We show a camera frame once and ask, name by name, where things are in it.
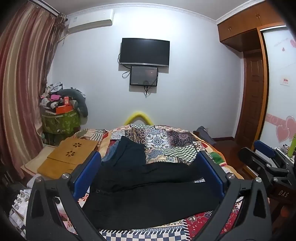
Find striped pink curtain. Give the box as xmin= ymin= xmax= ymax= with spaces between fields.
xmin=0 ymin=0 xmax=67 ymax=186

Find dark folded pants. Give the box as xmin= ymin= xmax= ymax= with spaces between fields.
xmin=102 ymin=136 xmax=147 ymax=166

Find blue jeans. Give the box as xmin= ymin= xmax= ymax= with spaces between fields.
xmin=102 ymin=143 xmax=119 ymax=163

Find white air conditioner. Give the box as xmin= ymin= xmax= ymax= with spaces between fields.
xmin=67 ymin=9 xmax=115 ymax=33

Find stack of printed papers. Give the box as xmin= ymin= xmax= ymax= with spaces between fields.
xmin=9 ymin=185 xmax=30 ymax=234

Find green bottle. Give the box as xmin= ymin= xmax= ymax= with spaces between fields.
xmin=287 ymin=133 xmax=296 ymax=157

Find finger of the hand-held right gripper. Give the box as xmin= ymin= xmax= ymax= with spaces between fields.
xmin=238 ymin=147 xmax=274 ymax=179
xmin=253 ymin=140 xmax=277 ymax=160

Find green floral covered box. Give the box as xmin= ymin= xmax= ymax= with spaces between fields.
xmin=42 ymin=110 xmax=81 ymax=144

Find small black wall monitor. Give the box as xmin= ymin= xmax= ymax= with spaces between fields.
xmin=130 ymin=66 xmax=159 ymax=87

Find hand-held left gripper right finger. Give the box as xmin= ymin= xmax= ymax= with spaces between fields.
xmin=192 ymin=151 xmax=272 ymax=241

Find brown wooden door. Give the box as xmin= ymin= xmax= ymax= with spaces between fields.
xmin=235 ymin=50 xmax=265 ymax=151

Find grey blue cloth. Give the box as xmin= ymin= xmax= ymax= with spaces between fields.
xmin=193 ymin=126 xmax=216 ymax=145

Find wooden overhead cabinet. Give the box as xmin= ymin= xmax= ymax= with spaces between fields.
xmin=217 ymin=0 xmax=289 ymax=52

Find yellow foam tube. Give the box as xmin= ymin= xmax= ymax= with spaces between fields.
xmin=124 ymin=111 xmax=154 ymax=126

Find bamboo lap desk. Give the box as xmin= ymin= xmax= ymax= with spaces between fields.
xmin=37 ymin=137 xmax=99 ymax=180

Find pile of clothes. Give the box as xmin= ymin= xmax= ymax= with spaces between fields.
xmin=39 ymin=82 xmax=64 ymax=110

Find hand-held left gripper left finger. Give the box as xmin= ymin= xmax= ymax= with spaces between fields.
xmin=25 ymin=151 xmax=109 ymax=241

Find light wooden board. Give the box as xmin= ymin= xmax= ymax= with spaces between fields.
xmin=21 ymin=148 xmax=58 ymax=179

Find grey curved pillow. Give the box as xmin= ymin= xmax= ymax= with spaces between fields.
xmin=57 ymin=89 xmax=89 ymax=117

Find black wall television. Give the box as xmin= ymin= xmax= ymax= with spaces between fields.
xmin=119 ymin=38 xmax=170 ymax=68

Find orange flat box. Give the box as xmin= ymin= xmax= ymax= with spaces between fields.
xmin=56 ymin=105 xmax=72 ymax=114

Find black pants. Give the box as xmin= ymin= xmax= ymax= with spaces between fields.
xmin=82 ymin=152 xmax=223 ymax=230

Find patchwork printed blanket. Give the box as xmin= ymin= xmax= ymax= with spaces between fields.
xmin=74 ymin=124 xmax=245 ymax=241

